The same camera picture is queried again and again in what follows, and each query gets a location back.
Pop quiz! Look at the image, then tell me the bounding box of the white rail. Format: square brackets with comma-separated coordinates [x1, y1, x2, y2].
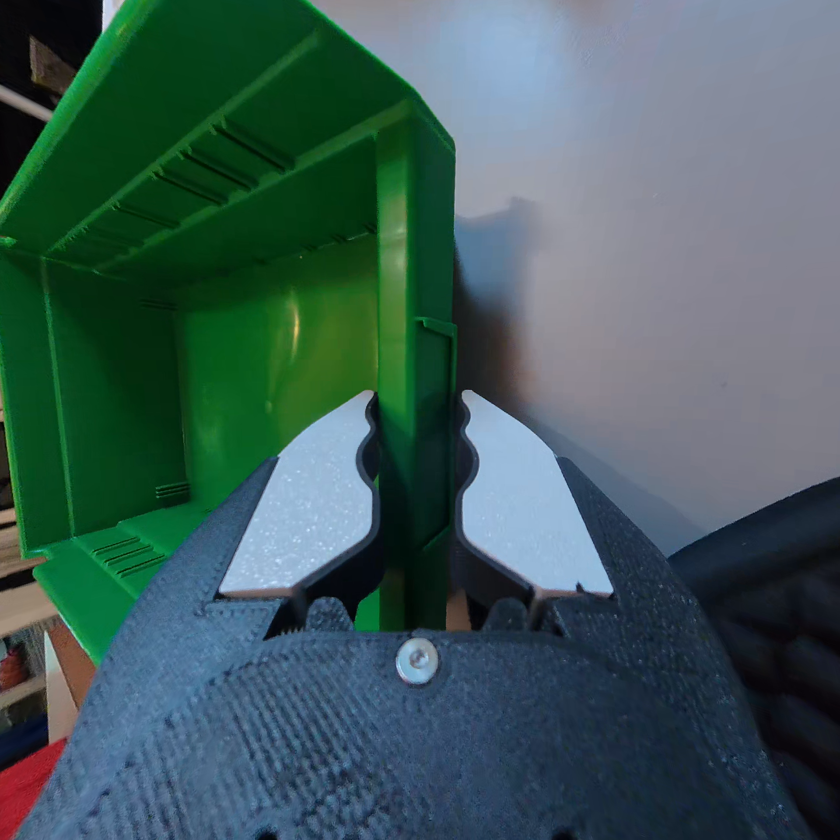
[0, 84, 55, 123]

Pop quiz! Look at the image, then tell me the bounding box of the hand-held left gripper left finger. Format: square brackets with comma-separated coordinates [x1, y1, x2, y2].
[218, 390, 386, 618]

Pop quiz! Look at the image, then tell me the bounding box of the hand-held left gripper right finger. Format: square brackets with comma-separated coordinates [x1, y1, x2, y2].
[453, 390, 616, 610]

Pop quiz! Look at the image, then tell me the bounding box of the dark padded cloth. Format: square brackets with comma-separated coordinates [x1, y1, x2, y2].
[666, 478, 840, 840]

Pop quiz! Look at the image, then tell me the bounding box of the green plastic storage bin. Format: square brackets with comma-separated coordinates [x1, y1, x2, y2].
[0, 0, 458, 647]

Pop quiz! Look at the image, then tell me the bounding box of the red cloth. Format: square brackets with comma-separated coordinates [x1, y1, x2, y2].
[0, 736, 70, 840]

